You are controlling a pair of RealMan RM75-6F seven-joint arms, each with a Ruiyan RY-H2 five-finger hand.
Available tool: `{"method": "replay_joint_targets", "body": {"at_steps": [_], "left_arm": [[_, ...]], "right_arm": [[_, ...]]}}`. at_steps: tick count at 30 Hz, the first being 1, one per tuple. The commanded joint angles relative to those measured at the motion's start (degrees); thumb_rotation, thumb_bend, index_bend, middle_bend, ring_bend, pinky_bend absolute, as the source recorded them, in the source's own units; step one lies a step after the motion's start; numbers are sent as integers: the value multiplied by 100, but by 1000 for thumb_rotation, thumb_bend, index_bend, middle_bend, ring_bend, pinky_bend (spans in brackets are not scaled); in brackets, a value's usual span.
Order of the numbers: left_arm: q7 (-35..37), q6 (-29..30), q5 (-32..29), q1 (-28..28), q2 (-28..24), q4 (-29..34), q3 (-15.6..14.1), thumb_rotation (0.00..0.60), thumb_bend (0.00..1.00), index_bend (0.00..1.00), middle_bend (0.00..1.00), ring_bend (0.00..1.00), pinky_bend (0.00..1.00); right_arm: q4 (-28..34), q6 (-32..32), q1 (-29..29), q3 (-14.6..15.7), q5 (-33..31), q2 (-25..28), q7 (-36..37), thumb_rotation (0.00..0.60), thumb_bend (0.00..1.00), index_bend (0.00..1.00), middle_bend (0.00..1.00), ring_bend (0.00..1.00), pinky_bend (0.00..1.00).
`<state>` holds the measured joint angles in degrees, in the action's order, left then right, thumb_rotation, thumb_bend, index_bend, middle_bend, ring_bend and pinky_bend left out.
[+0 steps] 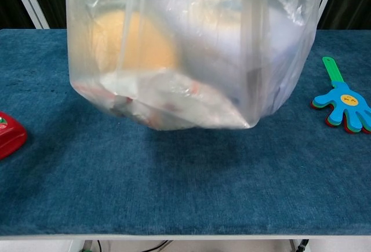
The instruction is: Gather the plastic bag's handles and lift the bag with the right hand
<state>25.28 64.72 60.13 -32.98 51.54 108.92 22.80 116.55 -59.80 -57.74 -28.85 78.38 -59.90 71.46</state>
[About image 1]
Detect translucent plastic bag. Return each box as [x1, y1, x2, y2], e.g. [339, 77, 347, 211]
[65, 0, 324, 132]

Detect clear zip bag red stripe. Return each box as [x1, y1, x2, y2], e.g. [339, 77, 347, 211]
[74, 69, 250, 131]

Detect blue felt table cover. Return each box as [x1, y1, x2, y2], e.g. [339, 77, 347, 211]
[0, 28, 371, 237]

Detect white purple package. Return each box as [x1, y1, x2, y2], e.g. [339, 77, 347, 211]
[173, 0, 308, 111]

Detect yellow orange soft item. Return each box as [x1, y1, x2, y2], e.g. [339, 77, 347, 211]
[89, 10, 179, 75]

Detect blue hand clapper toy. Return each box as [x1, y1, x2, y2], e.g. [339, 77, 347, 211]
[310, 56, 371, 135]

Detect black pleated curtain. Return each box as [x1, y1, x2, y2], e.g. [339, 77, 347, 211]
[21, 0, 70, 30]
[320, 0, 371, 30]
[0, 0, 37, 30]

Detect red bottle with white cap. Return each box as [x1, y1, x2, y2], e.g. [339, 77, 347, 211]
[0, 111, 28, 160]

